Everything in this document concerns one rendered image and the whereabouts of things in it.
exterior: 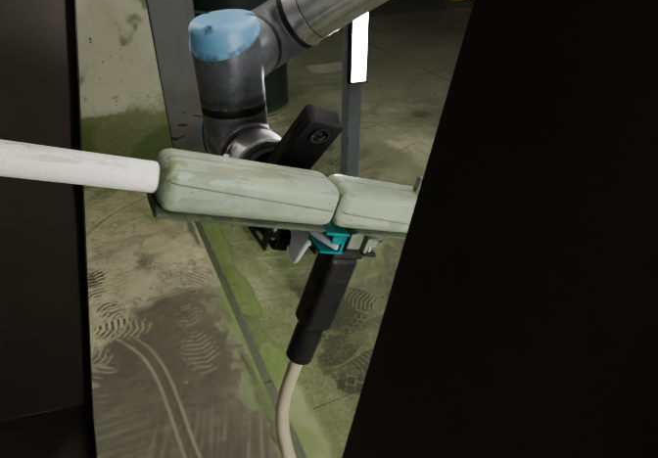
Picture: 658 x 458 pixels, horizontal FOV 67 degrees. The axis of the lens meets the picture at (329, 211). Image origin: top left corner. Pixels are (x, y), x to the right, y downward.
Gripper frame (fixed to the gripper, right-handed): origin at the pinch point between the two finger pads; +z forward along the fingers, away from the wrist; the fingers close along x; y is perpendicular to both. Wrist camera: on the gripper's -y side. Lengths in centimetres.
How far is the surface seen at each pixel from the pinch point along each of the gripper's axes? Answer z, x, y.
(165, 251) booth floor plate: -119, -24, 71
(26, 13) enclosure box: -24.7, 28.1, -8.3
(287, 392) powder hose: -0.8, -0.9, 20.8
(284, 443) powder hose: -0.1, -2.9, 28.2
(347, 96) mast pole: -102, -61, 0
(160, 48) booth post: -184, -21, 13
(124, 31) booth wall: -185, -7, 11
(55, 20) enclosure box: -24.6, 25.7, -8.4
